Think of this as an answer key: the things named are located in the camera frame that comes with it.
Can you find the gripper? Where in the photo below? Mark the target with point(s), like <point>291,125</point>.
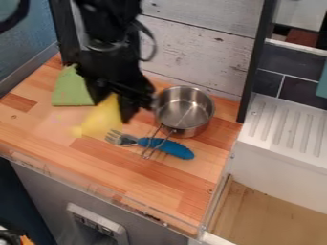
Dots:
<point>113,68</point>

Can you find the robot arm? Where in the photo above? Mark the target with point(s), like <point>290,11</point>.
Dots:
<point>106,22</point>

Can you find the green cloth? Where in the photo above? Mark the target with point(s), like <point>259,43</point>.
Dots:
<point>70,89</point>

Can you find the silver pot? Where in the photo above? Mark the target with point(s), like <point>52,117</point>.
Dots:
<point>184,110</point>

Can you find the white toy sink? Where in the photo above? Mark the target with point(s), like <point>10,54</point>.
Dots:
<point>281,140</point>

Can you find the black frame post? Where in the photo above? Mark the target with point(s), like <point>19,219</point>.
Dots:
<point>254,60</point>

